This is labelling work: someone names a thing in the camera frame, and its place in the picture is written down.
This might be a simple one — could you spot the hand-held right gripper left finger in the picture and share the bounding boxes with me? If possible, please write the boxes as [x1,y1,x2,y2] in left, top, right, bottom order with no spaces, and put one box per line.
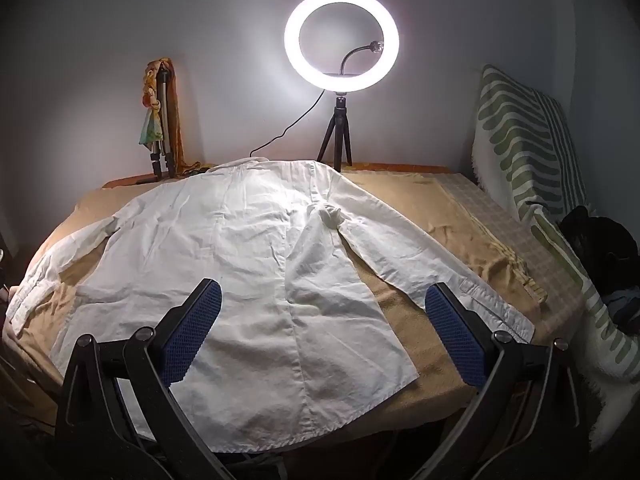
[54,278,226,480]

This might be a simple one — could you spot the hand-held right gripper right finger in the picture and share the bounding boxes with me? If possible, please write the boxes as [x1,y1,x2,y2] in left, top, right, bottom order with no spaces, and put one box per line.
[420,282,593,480]

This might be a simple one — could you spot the white shirt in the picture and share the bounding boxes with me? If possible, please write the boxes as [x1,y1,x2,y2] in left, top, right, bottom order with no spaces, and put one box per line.
[6,156,536,453]

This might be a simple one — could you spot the beige blanket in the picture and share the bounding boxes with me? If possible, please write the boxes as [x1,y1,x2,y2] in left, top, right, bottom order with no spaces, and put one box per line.
[0,167,551,441]

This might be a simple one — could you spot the beige checkered sheet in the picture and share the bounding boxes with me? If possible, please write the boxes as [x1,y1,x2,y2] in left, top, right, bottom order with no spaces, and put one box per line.
[435,172,586,346]

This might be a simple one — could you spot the green striped white blanket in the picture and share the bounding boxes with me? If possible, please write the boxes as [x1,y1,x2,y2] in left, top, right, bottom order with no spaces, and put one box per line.
[470,64,640,456]

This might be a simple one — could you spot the colourful floral cloth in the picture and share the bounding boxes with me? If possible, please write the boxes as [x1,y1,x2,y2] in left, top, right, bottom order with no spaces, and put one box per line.
[136,59,173,151]

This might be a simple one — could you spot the orange patterned hanging cloth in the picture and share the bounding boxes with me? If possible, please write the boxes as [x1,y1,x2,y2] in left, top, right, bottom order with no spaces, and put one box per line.
[162,59,201,173]

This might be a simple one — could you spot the folded silver tripod stand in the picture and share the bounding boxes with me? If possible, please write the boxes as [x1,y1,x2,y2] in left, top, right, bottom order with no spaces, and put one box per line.
[149,67,177,180]

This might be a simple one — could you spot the black mini tripod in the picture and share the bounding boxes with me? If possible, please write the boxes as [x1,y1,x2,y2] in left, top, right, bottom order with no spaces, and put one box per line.
[315,91,355,173]

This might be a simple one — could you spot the black gooseneck phone holder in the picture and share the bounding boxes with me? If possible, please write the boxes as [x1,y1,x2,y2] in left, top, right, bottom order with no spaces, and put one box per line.
[340,39,386,75]

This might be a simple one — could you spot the black ring light cable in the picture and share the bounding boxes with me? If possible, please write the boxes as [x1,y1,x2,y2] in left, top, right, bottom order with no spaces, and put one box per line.
[249,91,326,158]

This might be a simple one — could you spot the white ring light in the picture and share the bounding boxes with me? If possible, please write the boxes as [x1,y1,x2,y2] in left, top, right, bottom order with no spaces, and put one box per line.
[284,0,401,93]

